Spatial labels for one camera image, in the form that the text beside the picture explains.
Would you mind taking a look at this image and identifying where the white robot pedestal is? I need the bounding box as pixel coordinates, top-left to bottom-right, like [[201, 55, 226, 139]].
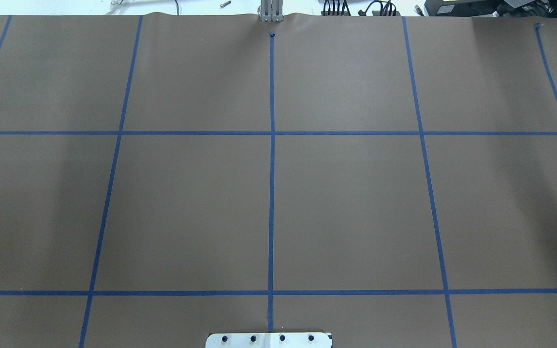
[[205, 332, 333, 348]]

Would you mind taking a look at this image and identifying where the black monitor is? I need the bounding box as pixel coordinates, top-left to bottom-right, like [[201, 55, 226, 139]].
[[424, 0, 501, 17]]

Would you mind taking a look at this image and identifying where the aluminium frame post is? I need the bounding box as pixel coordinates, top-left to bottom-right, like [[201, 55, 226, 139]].
[[258, 0, 284, 23]]

